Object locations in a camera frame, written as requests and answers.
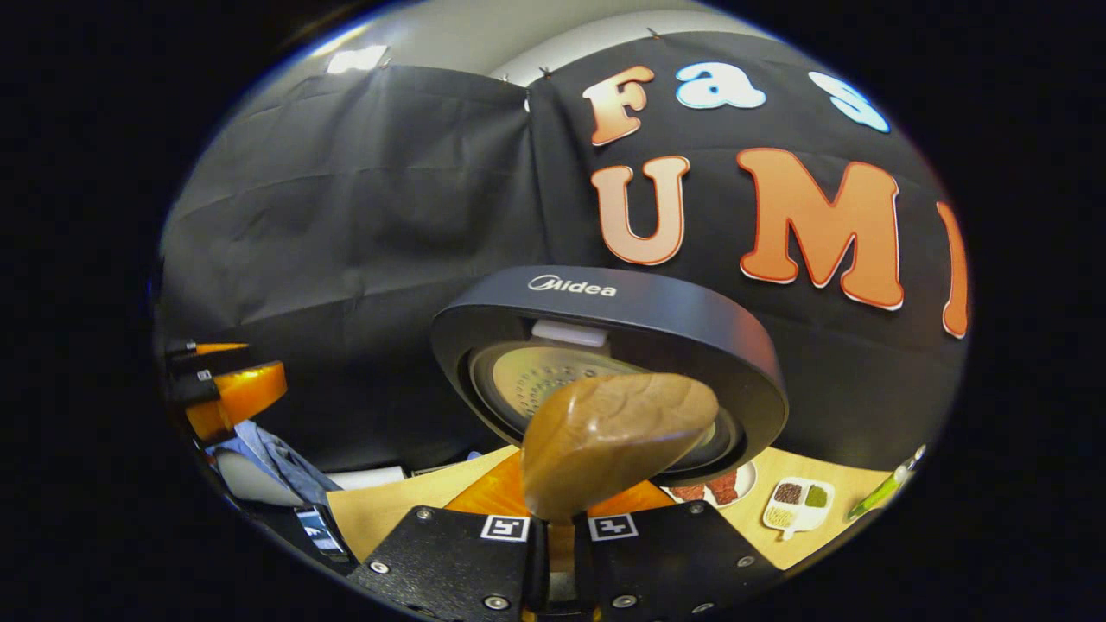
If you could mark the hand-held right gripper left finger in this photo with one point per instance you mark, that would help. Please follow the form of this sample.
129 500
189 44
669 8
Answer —
449 557

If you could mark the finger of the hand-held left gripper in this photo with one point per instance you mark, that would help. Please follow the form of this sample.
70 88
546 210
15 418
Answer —
212 347
246 389

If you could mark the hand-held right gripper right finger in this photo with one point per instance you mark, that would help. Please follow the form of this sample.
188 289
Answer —
665 557

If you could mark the wooden spoon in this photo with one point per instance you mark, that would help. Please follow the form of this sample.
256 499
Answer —
613 441

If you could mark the black silver rice cooker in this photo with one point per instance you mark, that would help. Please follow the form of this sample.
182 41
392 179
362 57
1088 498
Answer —
691 328

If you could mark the red meat piece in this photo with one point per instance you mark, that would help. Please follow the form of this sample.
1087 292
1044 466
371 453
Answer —
724 489
689 493

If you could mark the person's blue jeans leg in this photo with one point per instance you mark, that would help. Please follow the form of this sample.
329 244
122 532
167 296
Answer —
285 466

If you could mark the white rounded object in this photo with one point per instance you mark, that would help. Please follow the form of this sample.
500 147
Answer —
242 479

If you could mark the white round plate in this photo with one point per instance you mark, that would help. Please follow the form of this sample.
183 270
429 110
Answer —
747 479

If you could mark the white flat box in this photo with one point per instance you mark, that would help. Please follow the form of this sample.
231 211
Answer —
367 478

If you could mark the small black labelled device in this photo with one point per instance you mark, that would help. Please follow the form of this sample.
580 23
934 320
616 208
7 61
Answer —
321 531

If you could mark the white divided grain dish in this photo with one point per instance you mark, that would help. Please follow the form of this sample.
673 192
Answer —
799 510

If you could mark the black backdrop cloth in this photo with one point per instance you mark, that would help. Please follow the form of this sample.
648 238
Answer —
346 259

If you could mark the green label plastic bottle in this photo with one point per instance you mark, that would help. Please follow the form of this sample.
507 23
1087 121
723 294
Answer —
881 488

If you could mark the ceiling light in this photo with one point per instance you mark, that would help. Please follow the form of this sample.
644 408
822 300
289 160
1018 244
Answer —
356 59

